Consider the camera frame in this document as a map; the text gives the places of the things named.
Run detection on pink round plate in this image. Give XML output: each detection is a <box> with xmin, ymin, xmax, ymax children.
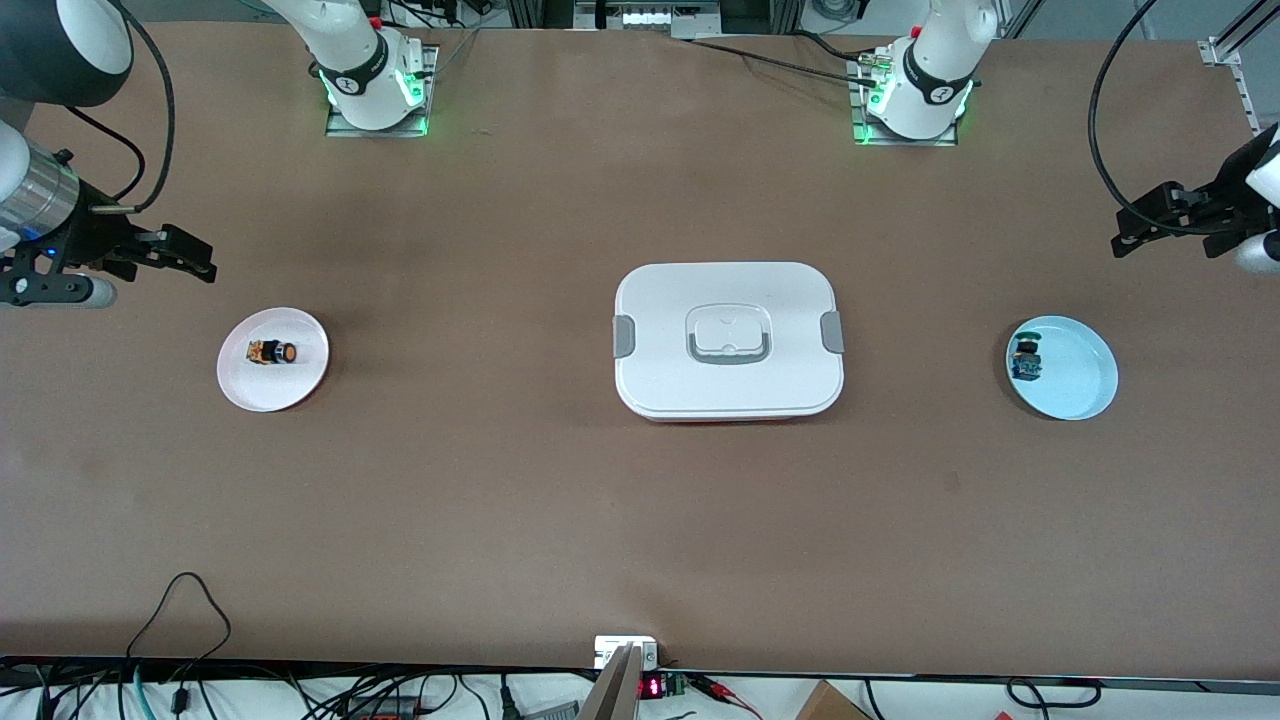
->
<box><xmin>217</xmin><ymin>307</ymin><xmax>330</xmax><ymax>413</ymax></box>

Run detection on light blue round plate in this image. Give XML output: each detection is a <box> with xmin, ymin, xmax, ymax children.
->
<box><xmin>1005</xmin><ymin>315</ymin><xmax>1119</xmax><ymax>421</ymax></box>

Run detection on white lidded storage box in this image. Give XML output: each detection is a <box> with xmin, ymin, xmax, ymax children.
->
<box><xmin>612</xmin><ymin>262</ymin><xmax>846</xmax><ymax>423</ymax></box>

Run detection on brown cardboard box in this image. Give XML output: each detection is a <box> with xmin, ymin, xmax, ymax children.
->
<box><xmin>795</xmin><ymin>680</ymin><xmax>873</xmax><ymax>720</ymax></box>

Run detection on aluminium profile bar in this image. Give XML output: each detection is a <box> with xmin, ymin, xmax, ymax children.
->
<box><xmin>578</xmin><ymin>645</ymin><xmax>643</xmax><ymax>720</ymax></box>

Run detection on red test leads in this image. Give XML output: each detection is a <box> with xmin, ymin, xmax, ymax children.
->
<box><xmin>690</xmin><ymin>675</ymin><xmax>763</xmax><ymax>720</ymax></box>

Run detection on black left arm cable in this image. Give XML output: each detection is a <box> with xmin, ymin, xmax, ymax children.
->
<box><xmin>1088</xmin><ymin>0</ymin><xmax>1186</xmax><ymax>236</ymax></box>

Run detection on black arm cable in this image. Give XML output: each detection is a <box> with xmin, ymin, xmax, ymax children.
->
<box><xmin>60</xmin><ymin>0</ymin><xmax>177</xmax><ymax>216</ymax></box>
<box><xmin>1088</xmin><ymin>0</ymin><xmax>1186</xmax><ymax>236</ymax></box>

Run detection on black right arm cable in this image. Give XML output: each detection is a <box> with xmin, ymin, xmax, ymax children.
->
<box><xmin>60</xmin><ymin>0</ymin><xmax>177</xmax><ymax>216</ymax></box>

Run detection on aluminium profile frame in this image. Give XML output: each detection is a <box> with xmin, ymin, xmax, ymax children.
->
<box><xmin>1198</xmin><ymin>0</ymin><xmax>1280</xmax><ymax>141</ymax></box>

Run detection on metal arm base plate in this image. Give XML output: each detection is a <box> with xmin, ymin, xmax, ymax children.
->
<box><xmin>848</xmin><ymin>55</ymin><xmax>959</xmax><ymax>148</ymax></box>
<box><xmin>325</xmin><ymin>45</ymin><xmax>441</xmax><ymax>138</ymax></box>

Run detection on black looped cable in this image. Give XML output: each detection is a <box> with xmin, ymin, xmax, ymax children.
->
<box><xmin>125</xmin><ymin>572</ymin><xmax>233</xmax><ymax>666</ymax></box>

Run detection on thin black table cable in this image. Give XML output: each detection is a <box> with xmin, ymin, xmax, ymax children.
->
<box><xmin>675</xmin><ymin>28</ymin><xmax>896</xmax><ymax>86</ymax></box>

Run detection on black coiled cable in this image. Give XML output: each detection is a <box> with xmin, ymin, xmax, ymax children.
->
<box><xmin>1005</xmin><ymin>678</ymin><xmax>1103</xmax><ymax>709</ymax></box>

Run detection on small white mount block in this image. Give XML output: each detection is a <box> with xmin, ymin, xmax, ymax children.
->
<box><xmin>594</xmin><ymin>636</ymin><xmax>661</xmax><ymax>669</ymax></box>

